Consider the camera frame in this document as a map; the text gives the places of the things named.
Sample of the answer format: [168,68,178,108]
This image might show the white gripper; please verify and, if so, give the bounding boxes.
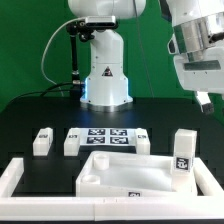
[174,53,224,115]

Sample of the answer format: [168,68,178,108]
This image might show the white desk top panel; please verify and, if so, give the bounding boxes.
[75,150,198,198]

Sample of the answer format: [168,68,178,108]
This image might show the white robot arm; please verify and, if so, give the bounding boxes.
[68,0,224,114]

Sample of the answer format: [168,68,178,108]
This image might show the white U-shaped fence frame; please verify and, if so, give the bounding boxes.
[0,158,224,221]

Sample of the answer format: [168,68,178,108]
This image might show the marker tag base plate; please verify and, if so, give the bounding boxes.
[80,128,135,146]

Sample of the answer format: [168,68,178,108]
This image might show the grey camera on stand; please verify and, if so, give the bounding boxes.
[85,16,117,30]

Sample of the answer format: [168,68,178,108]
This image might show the grey camera cable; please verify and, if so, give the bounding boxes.
[40,17,87,98]

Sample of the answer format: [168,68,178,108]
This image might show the black cables on table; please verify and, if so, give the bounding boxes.
[6,81,83,104]

